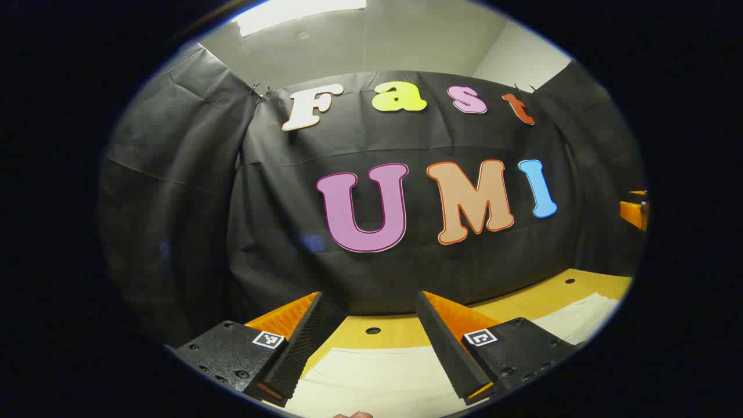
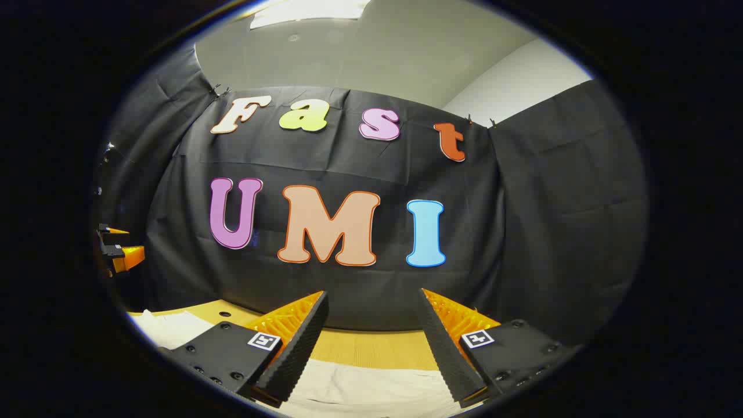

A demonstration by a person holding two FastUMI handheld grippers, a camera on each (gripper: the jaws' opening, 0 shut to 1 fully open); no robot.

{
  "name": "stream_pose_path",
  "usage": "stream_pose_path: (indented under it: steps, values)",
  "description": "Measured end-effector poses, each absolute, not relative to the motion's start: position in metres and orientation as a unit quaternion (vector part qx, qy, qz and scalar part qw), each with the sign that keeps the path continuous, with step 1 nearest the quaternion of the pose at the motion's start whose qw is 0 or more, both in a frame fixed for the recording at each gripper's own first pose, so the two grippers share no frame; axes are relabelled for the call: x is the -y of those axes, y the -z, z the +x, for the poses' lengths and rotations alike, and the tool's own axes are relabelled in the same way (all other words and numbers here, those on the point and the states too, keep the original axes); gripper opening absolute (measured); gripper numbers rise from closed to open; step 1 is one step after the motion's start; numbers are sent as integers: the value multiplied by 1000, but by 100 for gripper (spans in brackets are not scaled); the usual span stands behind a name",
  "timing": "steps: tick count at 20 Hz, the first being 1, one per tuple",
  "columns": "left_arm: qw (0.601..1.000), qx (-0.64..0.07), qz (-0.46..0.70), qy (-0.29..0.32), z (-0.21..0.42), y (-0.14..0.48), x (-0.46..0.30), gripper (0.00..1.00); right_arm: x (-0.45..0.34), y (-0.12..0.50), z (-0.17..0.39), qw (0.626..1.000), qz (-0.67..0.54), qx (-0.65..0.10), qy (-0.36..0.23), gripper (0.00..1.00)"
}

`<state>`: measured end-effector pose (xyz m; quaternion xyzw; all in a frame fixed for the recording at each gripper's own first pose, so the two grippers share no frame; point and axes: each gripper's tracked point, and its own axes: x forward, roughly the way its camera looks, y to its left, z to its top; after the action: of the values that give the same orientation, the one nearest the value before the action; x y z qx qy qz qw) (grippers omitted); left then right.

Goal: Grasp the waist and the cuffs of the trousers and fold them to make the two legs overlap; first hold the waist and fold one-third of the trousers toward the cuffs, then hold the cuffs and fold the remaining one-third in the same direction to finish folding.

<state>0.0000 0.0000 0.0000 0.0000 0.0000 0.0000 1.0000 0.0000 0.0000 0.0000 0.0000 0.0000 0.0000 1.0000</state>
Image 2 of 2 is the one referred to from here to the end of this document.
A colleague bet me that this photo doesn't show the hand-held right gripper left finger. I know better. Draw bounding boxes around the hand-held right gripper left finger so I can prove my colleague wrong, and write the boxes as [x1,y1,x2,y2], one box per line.
[158,290,330,409]

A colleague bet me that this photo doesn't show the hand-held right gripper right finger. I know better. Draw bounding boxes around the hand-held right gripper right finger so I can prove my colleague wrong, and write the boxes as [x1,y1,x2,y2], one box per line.
[414,288,581,409]

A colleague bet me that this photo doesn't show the white jeans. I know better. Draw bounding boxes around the white jeans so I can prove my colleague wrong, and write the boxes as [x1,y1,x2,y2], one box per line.
[131,309,482,418]

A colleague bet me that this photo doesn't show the black backdrop cloth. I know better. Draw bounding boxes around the black backdrop cloth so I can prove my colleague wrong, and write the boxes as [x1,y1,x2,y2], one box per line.
[96,44,648,349]

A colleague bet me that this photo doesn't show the ceiling light panel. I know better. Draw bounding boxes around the ceiling light panel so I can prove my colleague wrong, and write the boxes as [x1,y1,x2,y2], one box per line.
[250,0,372,30]

